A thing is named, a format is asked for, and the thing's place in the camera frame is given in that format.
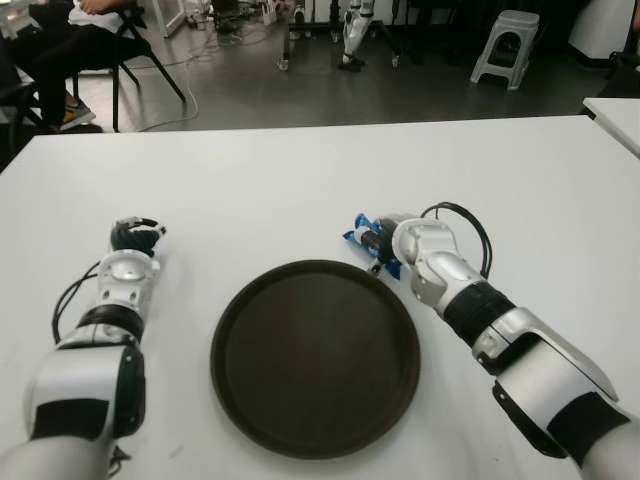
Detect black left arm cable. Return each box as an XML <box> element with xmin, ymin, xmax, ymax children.
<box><xmin>52</xmin><ymin>259</ymin><xmax>101</xmax><ymax>346</ymax></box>

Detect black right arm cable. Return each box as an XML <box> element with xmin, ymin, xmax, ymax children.
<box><xmin>420</xmin><ymin>201</ymin><xmax>494</xmax><ymax>279</ymax></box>

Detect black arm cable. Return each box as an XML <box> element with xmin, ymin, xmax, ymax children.
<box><xmin>420</xmin><ymin>201</ymin><xmax>494</xmax><ymax>279</ymax></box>
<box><xmin>52</xmin><ymin>259</ymin><xmax>101</xmax><ymax>346</ymax></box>

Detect white humanoid robot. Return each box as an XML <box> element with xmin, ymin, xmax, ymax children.
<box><xmin>338</xmin><ymin>0</ymin><xmax>379</xmax><ymax>73</ymax></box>

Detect blue Oreo cookie packet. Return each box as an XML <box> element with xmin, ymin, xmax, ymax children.
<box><xmin>341</xmin><ymin>213</ymin><xmax>403</xmax><ymax>280</ymax></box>

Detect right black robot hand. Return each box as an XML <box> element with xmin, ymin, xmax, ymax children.
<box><xmin>359</xmin><ymin>213</ymin><xmax>417</xmax><ymax>276</ymax></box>

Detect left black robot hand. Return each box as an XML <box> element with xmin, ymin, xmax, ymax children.
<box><xmin>109</xmin><ymin>215</ymin><xmax>168</xmax><ymax>259</ymax></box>

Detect grey plastic stool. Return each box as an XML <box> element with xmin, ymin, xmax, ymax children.
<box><xmin>469</xmin><ymin>9</ymin><xmax>542</xmax><ymax>91</ymax></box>

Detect black wheeled gantry frame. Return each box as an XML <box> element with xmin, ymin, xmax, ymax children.
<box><xmin>277</xmin><ymin>0</ymin><xmax>426</xmax><ymax>71</ymax></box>

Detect black folding chair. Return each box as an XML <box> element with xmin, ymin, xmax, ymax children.
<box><xmin>74</xmin><ymin>0</ymin><xmax>187</xmax><ymax>132</ymax></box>

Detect white side table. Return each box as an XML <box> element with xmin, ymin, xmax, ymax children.
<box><xmin>582</xmin><ymin>97</ymin><xmax>640</xmax><ymax>159</ymax></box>

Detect person in black trousers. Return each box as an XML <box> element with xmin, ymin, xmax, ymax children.
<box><xmin>9</xmin><ymin>0</ymin><xmax>139</xmax><ymax>132</ymax></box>

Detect white framed glass panel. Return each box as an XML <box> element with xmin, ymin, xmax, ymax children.
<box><xmin>154</xmin><ymin>0</ymin><xmax>187</xmax><ymax>37</ymax></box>

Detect round dark brown tray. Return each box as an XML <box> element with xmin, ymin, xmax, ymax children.
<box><xmin>210</xmin><ymin>258</ymin><xmax>423</xmax><ymax>459</ymax></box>

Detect black armchair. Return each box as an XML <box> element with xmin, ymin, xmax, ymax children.
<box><xmin>597</xmin><ymin>49</ymin><xmax>640</xmax><ymax>99</ymax></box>

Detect white floor cable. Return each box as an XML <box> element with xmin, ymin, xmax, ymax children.
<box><xmin>144</xmin><ymin>29</ymin><xmax>201</xmax><ymax>132</ymax></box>

